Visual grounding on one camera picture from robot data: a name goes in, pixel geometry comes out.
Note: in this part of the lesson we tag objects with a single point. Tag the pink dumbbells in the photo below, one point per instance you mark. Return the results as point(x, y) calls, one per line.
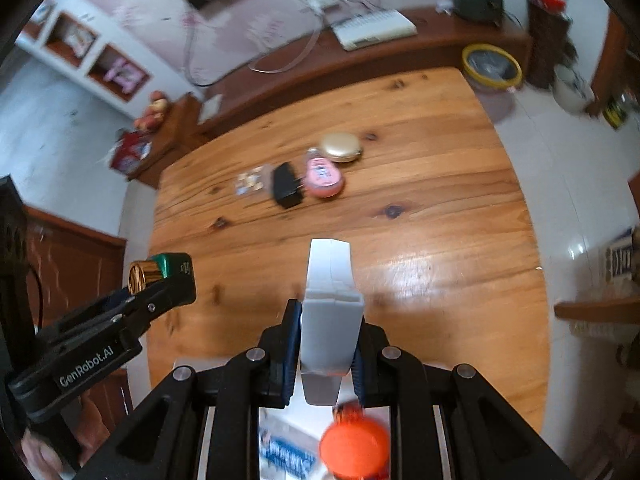
point(125, 75)

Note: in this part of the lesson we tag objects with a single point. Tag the fruit bowl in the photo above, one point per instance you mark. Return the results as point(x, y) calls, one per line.
point(154, 114)

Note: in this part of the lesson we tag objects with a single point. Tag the white plastic tray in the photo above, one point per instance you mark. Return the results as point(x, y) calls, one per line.
point(219, 408)

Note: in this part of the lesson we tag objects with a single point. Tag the black power adapter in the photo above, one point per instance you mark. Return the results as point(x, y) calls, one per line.
point(286, 189)

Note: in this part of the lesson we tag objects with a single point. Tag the green gold perfume bottle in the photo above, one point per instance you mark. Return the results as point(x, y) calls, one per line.
point(144, 273)

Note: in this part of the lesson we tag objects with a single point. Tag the white set-top box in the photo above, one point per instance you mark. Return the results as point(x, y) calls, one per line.
point(373, 28)

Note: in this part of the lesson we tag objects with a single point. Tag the blue card box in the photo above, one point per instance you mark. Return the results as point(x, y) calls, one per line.
point(286, 452)

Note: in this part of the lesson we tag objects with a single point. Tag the white pink tape dispenser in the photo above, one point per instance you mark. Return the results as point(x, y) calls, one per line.
point(330, 321)

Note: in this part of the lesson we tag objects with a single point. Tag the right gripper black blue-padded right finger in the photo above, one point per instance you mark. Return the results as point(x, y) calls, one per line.
point(446, 423)

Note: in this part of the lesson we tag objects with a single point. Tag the gold compact mirror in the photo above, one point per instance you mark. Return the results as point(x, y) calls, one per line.
point(340, 147)

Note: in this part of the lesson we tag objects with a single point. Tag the red tissue box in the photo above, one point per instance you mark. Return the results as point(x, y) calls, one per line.
point(131, 148)

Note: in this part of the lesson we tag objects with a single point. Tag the dark cylinder red lid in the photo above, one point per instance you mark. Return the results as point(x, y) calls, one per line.
point(548, 25)

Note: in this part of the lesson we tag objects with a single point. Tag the white bucket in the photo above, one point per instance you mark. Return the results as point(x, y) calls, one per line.
point(570, 90)

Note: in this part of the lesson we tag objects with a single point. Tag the orange round tape measure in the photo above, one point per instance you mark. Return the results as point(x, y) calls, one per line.
point(356, 445)

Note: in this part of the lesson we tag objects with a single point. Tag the wooden coffee table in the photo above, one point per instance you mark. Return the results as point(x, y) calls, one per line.
point(443, 248)

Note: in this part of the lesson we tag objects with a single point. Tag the pink round container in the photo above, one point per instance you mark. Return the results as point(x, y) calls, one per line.
point(322, 179)

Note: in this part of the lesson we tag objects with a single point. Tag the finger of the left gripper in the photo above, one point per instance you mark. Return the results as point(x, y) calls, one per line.
point(102, 305)
point(159, 298)

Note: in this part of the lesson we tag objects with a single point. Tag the clear sticker box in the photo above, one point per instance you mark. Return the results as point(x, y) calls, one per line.
point(257, 180)

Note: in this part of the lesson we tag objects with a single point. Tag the brown wooden door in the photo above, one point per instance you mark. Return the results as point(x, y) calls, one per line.
point(72, 265)

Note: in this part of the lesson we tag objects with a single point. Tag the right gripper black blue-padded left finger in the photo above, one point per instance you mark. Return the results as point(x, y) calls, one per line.
point(138, 448)

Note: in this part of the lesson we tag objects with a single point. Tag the yellow-rimmed trash bin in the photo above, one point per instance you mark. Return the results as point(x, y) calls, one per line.
point(494, 75)

